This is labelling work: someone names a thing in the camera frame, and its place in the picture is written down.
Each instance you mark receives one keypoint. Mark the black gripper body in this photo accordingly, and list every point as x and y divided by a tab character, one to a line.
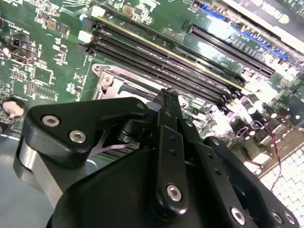
107	202

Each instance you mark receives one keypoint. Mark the metal socket cover frame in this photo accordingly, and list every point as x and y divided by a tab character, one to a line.
115	85

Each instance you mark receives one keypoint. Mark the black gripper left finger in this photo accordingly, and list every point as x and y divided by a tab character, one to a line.
71	118

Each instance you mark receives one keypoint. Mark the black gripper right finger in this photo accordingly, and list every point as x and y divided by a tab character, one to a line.
213	171

